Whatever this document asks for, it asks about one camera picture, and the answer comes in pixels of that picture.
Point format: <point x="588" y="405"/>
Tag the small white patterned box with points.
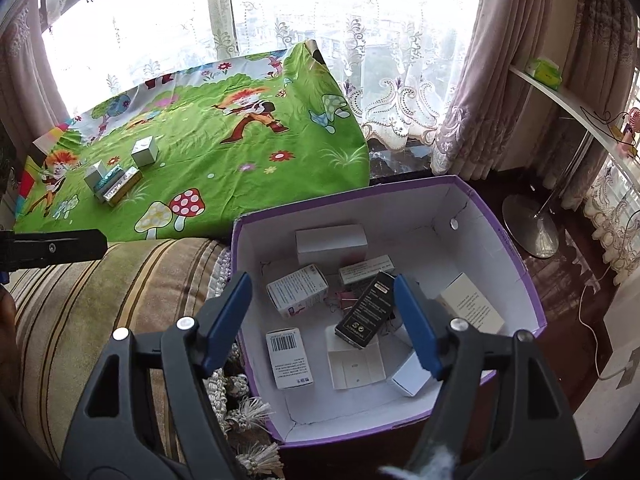
<point x="407" y="375"/>

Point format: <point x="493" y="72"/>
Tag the silver cube box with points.
<point x="145" y="165"/>

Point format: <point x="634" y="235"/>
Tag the smooth white box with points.
<point x="355" y="365"/>

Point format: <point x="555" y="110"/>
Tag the plain white box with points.
<point x="330" y="245"/>

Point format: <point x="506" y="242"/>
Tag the white shelf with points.
<point x="565" y="100"/>

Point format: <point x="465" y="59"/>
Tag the large white box with text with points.
<point x="472" y="305"/>

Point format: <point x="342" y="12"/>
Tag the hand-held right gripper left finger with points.
<point x="227" y="325"/>

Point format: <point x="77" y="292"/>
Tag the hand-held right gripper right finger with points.
<point x="415" y="325"/>

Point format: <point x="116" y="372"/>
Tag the white cabinet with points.
<point x="620" y="410"/>

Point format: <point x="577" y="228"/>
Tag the white cube box with logo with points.
<point x="94" y="177"/>

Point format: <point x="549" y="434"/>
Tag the white medicine box red mark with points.
<point x="297" y="290"/>

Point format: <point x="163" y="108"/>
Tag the white lace curtain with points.
<point x="350" y="35"/>

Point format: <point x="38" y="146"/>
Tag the green tissue pack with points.
<point x="545" y="72"/>

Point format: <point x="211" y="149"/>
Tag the white medicine box green logo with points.
<point x="124" y="187"/>

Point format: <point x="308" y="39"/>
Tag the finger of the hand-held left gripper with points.
<point x="50" y="247"/>

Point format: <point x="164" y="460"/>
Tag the green cartoon printed cloth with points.
<point x="225" y="170"/>

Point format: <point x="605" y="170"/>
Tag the striped beige cushion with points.
<point x="100" y="290"/>

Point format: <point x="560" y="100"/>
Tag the pink patterned curtain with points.
<point x="500" y="85"/>
<point x="25" y="60"/>

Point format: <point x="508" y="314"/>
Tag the black product box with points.
<point x="367" y="310"/>

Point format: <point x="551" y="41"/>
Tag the white medicine box blue label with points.
<point x="290" y="360"/>

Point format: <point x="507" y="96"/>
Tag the cream tassel fringe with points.
<point x="240" y="410"/>

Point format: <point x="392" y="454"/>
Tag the white box with printed text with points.
<point x="365" y="269"/>

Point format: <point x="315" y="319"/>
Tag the purple cardboard box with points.
<point x="410" y="210"/>

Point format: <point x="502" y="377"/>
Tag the teal patterned box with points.
<point x="111" y="180"/>

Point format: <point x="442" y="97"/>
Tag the pink binder clip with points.
<point x="332" y="298"/>

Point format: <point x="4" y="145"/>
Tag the small pink fan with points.
<point x="631" y="130"/>

